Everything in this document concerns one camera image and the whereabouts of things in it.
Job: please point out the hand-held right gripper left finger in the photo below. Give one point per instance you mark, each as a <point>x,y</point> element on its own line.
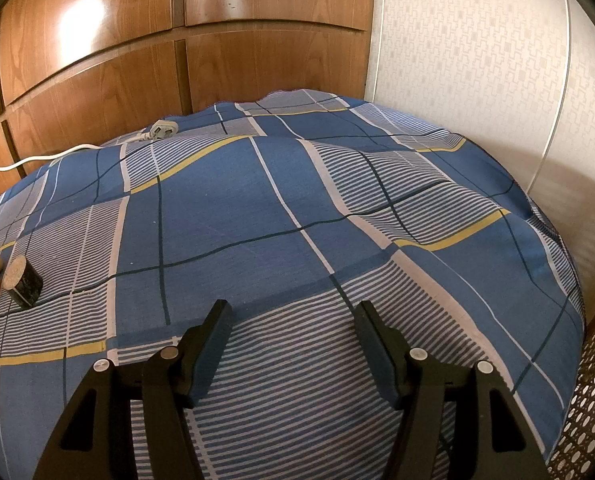
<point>205,370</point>

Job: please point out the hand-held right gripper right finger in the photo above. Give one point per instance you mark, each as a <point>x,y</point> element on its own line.
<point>377,355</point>

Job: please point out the short round wood log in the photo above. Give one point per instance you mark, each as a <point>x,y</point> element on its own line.
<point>25,284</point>

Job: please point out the blue plaid blanket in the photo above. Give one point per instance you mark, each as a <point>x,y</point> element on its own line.
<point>287,220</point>

